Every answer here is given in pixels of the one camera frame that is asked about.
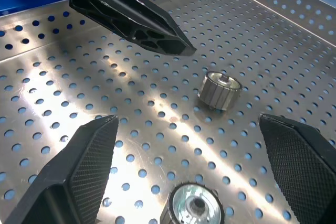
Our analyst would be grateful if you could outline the ribbed metal roller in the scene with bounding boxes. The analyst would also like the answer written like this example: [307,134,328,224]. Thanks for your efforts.
[159,182,226,224]
[197,70,243,113]

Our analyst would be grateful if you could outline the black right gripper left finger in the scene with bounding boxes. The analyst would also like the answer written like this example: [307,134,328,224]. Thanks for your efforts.
[4,114,120,224]

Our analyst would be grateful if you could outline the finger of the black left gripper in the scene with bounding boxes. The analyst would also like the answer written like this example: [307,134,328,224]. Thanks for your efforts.
[68,0,197,57]

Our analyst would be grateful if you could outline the perforated steel tray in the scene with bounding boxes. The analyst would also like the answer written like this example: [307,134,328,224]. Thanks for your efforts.
[0,0,336,224]

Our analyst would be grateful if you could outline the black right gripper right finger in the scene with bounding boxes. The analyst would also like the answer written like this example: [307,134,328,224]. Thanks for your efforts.
[258,113,336,224]

